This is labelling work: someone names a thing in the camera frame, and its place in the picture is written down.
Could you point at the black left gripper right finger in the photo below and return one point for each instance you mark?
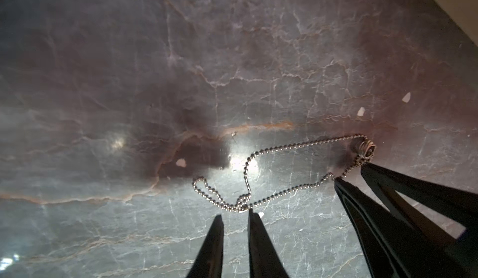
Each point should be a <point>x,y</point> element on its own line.
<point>264,260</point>

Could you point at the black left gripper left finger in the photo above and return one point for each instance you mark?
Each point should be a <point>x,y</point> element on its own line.
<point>209,261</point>

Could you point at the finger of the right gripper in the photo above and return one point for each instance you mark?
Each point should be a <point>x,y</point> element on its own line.
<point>391,248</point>
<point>461,206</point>

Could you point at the wooden jewelry display stand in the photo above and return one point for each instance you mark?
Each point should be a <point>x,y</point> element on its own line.
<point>453,5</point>

